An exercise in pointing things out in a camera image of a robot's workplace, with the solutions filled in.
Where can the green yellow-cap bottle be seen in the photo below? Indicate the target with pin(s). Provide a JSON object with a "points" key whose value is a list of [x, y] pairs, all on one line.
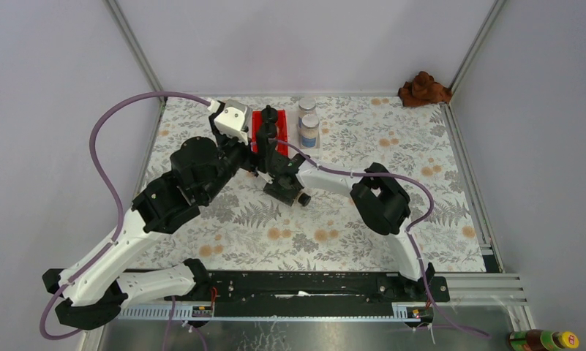
{"points": [[542, 340]]}

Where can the small dark spice bottle front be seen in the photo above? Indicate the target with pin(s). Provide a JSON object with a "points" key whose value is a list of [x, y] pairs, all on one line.
{"points": [[304, 199]]}

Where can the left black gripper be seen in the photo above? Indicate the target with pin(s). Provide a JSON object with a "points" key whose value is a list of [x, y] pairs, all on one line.
{"points": [[252, 163]]}

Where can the blue-label shaker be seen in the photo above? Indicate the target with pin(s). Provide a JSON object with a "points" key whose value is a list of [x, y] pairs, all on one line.
{"points": [[306, 105], [309, 130]]}

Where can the floral table mat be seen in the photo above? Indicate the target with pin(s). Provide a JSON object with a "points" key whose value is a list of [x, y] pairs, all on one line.
{"points": [[245, 229]]}

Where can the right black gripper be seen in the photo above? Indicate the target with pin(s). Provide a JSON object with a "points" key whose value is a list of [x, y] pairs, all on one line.
{"points": [[271, 189]]}

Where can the right clear plastic bin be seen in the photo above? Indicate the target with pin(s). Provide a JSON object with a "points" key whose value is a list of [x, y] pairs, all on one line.
{"points": [[294, 139]]}

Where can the red plastic bin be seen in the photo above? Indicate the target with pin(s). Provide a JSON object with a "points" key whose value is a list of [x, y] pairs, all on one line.
{"points": [[282, 130]]}

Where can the brown crumpled cloth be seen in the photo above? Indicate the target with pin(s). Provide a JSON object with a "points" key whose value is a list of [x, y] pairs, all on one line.
{"points": [[423, 90]]}

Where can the black-cap jar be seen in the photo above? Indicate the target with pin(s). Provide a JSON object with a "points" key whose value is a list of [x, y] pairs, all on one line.
{"points": [[266, 131], [269, 115]]}

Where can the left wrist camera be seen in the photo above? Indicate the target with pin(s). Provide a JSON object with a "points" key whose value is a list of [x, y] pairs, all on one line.
{"points": [[230, 119]]}

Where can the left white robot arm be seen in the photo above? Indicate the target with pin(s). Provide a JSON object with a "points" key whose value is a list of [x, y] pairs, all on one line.
{"points": [[94, 291]]}

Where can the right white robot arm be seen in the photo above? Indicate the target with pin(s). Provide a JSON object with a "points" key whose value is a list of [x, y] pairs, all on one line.
{"points": [[380, 200]]}

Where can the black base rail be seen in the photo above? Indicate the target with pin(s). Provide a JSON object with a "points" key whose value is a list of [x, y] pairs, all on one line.
{"points": [[312, 294]]}

